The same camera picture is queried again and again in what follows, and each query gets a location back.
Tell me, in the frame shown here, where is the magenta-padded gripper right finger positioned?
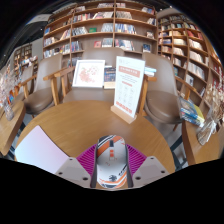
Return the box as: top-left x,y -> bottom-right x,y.
124,143 -> 171,189

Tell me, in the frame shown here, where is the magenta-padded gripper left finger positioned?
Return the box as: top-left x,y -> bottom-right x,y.
54,143 -> 99,189

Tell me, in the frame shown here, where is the white orange patterned computer mouse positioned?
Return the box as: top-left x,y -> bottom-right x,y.
95,134 -> 129,190

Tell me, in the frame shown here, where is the pale blue pink mouse pad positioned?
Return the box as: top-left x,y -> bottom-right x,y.
14,125 -> 70,166

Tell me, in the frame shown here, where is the round wooden side table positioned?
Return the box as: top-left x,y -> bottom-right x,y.
181,118 -> 224,166
0,99 -> 27,158

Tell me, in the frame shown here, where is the brown padded wooden armchair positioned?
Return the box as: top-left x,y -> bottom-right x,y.
20,53 -> 64,118
54,47 -> 158,116
141,51 -> 198,126

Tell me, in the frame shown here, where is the glass vase with dried flowers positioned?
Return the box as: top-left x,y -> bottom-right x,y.
195,76 -> 224,146
0,64 -> 19,122

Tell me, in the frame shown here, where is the blue yellow book stack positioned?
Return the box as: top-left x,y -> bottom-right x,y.
178,96 -> 206,128

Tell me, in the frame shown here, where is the white orange sign wooden base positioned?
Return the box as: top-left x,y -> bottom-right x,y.
110,55 -> 147,125

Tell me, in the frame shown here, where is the white framed floral picture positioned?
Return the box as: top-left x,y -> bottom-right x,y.
72,59 -> 106,89

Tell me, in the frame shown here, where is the dark cover book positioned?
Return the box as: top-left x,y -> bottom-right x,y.
103,66 -> 117,90

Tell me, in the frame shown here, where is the distant wooden bookshelf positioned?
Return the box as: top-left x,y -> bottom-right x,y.
13,43 -> 39,78

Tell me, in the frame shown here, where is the curved wooden bookshelf with books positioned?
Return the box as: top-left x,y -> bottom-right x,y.
157,13 -> 224,111

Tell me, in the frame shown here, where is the wide wooden bookshelf with books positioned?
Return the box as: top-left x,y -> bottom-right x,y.
42,1 -> 158,68

